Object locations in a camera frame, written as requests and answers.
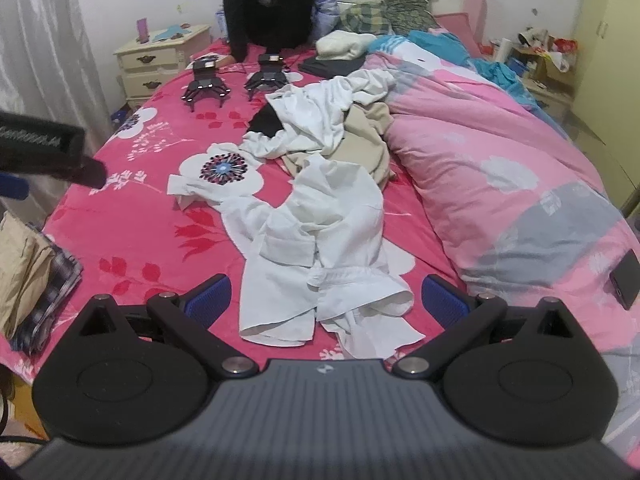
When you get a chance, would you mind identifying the pale yellow wardrobe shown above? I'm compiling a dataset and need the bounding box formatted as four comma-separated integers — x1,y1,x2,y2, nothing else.
570,0,640,216

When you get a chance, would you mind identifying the teal blue cloth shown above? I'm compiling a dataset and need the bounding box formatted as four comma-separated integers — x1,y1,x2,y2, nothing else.
367,30,526,96

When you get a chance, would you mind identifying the black phone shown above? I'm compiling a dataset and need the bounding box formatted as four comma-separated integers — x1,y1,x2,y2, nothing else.
609,249,640,311

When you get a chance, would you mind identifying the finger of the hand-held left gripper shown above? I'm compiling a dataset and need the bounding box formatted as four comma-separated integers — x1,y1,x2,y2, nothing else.
65,155,107,190
0,172,29,204

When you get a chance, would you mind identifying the green patterned pillow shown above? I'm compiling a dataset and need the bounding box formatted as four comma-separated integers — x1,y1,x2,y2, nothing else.
382,0,441,35

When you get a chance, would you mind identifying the cluttered cream nightstand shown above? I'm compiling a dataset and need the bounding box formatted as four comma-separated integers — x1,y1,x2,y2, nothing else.
520,77,573,126

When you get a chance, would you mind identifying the folded white cloth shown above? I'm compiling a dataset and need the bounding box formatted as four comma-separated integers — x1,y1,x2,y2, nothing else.
316,30,377,59

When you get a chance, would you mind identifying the white paper roll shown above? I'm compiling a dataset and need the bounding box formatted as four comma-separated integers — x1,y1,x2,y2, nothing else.
492,37,516,63

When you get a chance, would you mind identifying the crumpled white garment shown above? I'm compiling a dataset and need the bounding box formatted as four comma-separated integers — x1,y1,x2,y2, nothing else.
240,67,401,161

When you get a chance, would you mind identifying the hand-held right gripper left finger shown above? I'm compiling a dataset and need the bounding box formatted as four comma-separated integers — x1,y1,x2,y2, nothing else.
75,274,258,378

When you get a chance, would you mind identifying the white curtain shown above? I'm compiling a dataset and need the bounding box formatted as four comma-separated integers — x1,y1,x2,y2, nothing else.
0,0,113,221

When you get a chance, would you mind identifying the folded dark clothing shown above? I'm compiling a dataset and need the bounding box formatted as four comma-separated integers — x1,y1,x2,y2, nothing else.
299,55,366,80

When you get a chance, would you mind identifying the folded plaid garment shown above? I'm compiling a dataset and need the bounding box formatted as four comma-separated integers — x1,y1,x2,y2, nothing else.
10,240,85,356

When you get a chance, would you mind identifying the teal paper sheet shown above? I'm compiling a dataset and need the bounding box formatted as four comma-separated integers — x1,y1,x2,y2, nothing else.
150,25,193,43

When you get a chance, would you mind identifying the white button shirt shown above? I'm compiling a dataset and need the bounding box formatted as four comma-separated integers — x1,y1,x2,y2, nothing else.
167,152,426,361

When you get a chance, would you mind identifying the green plaid cloth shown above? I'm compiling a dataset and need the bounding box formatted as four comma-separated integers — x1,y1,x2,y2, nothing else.
339,1,393,36

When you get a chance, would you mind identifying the spare black gripper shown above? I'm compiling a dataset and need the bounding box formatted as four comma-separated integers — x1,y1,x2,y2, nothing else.
181,57,231,111
244,52,291,103

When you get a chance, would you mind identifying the pink and grey quilt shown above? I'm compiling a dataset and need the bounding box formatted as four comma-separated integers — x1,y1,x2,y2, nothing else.
360,30,640,441

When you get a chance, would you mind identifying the folded beige garment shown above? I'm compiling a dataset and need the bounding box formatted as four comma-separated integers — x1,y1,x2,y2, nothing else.
0,210,56,341

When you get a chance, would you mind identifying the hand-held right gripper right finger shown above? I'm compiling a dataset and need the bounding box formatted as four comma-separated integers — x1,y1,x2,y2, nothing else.
392,274,576,380

